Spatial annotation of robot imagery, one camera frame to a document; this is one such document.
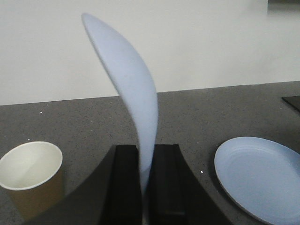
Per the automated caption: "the light blue plate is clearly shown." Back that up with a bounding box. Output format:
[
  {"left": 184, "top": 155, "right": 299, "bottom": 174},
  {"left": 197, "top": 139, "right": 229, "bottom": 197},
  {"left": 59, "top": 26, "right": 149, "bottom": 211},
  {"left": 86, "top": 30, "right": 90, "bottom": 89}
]
[{"left": 214, "top": 137, "right": 300, "bottom": 225}]

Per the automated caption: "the brown paper cup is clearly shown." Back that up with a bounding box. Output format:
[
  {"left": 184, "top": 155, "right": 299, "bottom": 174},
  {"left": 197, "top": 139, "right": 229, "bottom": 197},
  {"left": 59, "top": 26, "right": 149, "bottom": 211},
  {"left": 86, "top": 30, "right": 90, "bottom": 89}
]
[{"left": 0, "top": 141, "right": 64, "bottom": 221}]

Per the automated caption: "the white plastic spoon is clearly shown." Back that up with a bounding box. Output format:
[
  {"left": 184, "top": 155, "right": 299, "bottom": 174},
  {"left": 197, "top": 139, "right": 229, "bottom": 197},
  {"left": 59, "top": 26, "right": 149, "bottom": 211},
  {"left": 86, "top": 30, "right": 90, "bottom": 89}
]
[{"left": 82, "top": 13, "right": 158, "bottom": 190}]

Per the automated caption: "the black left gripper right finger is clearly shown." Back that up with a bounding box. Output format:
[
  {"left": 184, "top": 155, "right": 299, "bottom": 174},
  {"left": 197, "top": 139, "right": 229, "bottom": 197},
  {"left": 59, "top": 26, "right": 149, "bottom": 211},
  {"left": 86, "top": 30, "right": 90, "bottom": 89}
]
[{"left": 148, "top": 144, "right": 231, "bottom": 225}]

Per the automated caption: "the black induction cooktop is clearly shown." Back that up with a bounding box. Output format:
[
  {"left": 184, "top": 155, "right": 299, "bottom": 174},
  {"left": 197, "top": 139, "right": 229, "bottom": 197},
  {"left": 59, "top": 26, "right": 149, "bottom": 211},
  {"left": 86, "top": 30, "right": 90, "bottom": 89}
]
[{"left": 282, "top": 95, "right": 300, "bottom": 112}]

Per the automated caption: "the black range hood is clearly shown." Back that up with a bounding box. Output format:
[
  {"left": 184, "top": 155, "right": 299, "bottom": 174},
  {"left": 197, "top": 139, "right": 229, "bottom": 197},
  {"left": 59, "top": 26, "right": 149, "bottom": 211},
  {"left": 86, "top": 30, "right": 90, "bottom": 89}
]
[{"left": 268, "top": 0, "right": 300, "bottom": 12}]

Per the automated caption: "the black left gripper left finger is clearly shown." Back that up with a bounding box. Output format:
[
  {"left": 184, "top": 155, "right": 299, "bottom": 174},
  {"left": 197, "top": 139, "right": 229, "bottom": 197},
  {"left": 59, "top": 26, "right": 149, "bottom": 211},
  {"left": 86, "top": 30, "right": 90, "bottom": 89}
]
[{"left": 27, "top": 145, "right": 143, "bottom": 225}]

